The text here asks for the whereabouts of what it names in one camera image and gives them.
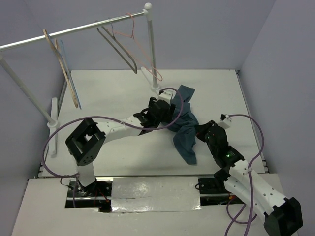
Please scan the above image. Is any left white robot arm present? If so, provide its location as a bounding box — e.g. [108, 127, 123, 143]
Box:
[65, 97, 176, 196]

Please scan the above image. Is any grey plastic hanger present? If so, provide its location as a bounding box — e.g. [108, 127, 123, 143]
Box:
[96, 21, 138, 74]

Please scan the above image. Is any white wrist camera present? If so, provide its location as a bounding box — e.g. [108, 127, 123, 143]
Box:
[218, 114, 232, 129]
[157, 89, 173, 104]

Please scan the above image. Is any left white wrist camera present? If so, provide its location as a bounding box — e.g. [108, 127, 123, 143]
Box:
[157, 89, 173, 104]

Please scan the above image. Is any white clothes rack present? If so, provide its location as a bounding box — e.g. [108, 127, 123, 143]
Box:
[0, 2, 173, 158]

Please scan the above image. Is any pink wire hanger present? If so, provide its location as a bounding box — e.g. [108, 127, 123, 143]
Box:
[104, 13, 163, 86]

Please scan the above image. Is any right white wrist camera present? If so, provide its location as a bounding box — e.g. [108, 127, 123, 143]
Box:
[218, 114, 232, 129]

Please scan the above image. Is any blue wire hanger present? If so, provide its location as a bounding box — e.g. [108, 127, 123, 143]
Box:
[46, 34, 82, 110]

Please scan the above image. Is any wooden hanger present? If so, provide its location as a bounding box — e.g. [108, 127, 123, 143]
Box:
[42, 29, 80, 109]

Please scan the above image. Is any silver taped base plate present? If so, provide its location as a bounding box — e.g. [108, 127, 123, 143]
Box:
[64, 175, 247, 214]

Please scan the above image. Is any blue t shirt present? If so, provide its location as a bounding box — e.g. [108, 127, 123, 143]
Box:
[167, 85, 199, 165]

